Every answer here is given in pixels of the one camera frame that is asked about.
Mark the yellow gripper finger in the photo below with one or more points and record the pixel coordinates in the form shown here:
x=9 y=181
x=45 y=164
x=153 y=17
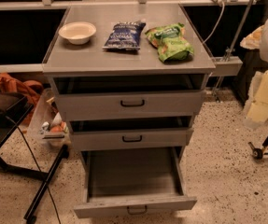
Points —
x=253 y=40
x=256 y=107

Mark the blue chip bag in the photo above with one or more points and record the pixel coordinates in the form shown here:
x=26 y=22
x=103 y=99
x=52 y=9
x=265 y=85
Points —
x=125 y=35

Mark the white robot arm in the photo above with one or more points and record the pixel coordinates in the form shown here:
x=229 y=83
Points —
x=263 y=50

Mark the green chip bag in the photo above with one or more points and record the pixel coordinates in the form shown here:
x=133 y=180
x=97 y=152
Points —
x=170 y=42

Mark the top grey drawer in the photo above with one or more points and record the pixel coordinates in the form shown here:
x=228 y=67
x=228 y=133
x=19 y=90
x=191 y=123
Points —
x=93 y=98

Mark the grey drawer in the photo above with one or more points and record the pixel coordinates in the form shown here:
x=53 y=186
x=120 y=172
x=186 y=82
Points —
x=93 y=98
x=131 y=133
x=133 y=182

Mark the grey drawer cabinet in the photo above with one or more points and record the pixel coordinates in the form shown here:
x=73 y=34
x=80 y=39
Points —
x=91 y=60

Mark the bottom grey drawer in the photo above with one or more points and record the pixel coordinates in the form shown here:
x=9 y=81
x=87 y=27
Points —
x=133 y=182

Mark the middle grey drawer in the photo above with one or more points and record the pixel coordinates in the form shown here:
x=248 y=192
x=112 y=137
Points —
x=131 y=133

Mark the metal pole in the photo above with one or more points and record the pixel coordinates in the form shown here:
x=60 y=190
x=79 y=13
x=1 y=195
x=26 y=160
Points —
x=228 y=52

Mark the white bowl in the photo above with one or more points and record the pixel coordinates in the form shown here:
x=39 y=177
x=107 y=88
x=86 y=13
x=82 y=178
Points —
x=77 y=33

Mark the clear plastic bin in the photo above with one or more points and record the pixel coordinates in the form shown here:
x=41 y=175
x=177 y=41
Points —
x=46 y=117

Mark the orange jacket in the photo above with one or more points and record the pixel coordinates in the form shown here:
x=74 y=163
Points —
x=18 y=89

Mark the black stand table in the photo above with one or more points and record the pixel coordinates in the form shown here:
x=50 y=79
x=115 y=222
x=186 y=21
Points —
x=45 y=177

